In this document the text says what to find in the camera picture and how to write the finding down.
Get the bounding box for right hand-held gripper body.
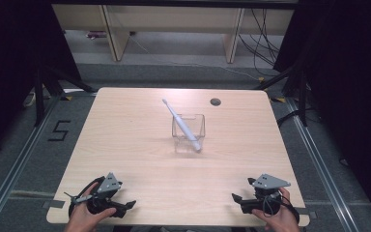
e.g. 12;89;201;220
247;173;292;217

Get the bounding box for white electric toothbrush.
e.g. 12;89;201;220
161;98;203;153

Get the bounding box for small dark floor object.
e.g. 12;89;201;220
86;30;108;41

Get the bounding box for clear plastic container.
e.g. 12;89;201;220
171;113;207;155

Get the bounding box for black metal stand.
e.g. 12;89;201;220
253;62;311;128
33;62;97;128

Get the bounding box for person's right hand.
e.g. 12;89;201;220
251;188;300;232

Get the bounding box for black curtain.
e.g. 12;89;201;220
272;0;371;226
0;0;82;162

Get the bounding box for black hanging cables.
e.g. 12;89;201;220
237;9;282;77

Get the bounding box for white coiled cord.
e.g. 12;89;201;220
22;91;37;108

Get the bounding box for black floor cable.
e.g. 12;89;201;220
275;108;301;128

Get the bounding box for black gripper strap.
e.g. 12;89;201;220
67;175;106;218
283;195;301;225

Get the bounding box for metal floor rail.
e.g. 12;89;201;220
0;96;63;232
284;97;359;232

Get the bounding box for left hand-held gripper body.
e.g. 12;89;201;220
63;172;124;215

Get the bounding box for light wooden desk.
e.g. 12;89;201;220
51;3;296;64

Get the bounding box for person's left hand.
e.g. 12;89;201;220
63;183;118;232

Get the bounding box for grey tape strip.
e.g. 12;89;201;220
300;210;319;220
42;199;66;210

